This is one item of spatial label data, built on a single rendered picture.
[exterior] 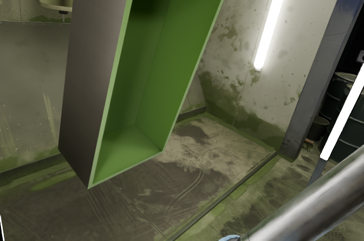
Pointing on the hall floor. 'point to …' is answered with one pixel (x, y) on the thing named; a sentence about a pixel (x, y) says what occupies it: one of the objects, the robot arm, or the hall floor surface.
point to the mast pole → (317, 171)
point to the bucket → (317, 128)
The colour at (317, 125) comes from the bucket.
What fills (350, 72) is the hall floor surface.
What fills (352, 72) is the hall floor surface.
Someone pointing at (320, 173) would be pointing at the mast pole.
